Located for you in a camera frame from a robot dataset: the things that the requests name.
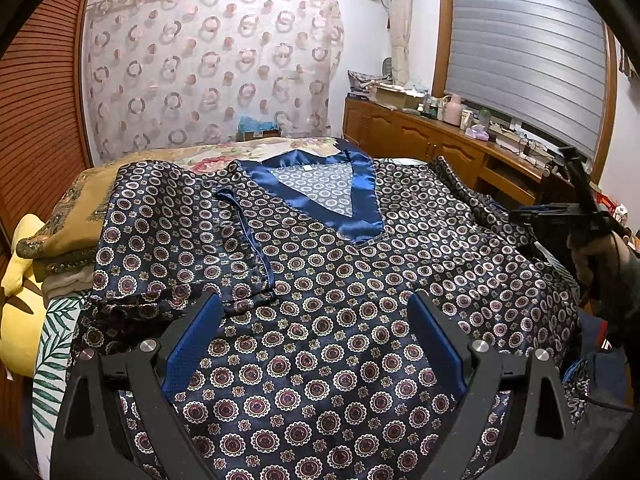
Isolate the person's dark grey clothing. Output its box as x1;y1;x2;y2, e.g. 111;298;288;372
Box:
562;310;640;463

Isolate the blue plastic bag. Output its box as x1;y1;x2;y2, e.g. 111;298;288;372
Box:
237;114;279;134

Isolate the open cardboard box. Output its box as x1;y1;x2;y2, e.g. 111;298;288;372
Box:
374;84;422;110

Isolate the beige folded blanket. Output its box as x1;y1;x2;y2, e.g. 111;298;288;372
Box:
41;266;97;307

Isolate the thin olive patterned folded blanket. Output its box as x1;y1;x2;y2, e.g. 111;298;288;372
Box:
34;252;100;282

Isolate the green leaf print bed sheet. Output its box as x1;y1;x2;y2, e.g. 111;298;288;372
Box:
32;291;95;437

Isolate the pink thermos jug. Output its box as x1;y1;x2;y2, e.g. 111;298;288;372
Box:
443;93;464;126

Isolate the wooden window frame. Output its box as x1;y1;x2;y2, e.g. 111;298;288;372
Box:
431;0;620;173

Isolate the grey window blind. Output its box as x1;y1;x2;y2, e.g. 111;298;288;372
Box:
444;0;609;162

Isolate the yellow plush toy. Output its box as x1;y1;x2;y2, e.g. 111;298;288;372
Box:
0;212;50;378

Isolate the wooden louvered wardrobe door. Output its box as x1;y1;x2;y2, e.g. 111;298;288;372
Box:
0;0;102;243

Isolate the pale pink window curtain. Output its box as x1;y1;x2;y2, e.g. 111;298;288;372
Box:
387;0;414;84

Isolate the wooden sideboard cabinet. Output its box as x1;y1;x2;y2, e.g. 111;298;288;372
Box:
342;96;562;207

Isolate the large olive patterned folded blanket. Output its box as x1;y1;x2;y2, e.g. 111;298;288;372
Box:
15;152;176;263

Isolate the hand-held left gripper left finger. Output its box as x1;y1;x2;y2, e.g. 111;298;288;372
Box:
52;291;226;480

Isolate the ring pattern sheer curtain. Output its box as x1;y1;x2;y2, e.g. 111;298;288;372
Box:
84;0;347;166

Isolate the person's right hand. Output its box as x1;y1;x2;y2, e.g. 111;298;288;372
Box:
566;232;623;318

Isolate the navy medallion print satin shirt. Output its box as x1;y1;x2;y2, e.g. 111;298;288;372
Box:
75;147;587;480

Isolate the peach floral bed cover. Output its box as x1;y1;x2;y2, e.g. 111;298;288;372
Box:
142;135;353;173

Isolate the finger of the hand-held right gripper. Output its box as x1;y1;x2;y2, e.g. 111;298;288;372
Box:
509;203;551;228

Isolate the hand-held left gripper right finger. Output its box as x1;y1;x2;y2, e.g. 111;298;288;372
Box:
407;291;581;480

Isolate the floral cloth bundle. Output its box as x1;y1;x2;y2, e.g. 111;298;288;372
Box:
347;69;392;99

